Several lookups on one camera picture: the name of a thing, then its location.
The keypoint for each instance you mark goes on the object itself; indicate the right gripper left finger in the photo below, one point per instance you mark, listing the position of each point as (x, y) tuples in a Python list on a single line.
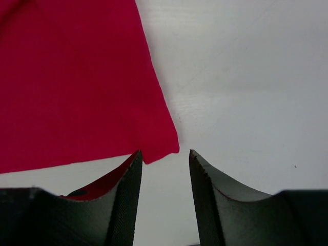
[(100, 213)]

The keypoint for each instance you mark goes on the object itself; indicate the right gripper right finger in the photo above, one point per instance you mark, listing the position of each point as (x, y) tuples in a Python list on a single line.
[(231, 213)]

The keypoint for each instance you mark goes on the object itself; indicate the red t shirt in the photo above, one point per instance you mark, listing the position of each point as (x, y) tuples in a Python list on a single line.
[(78, 84)]

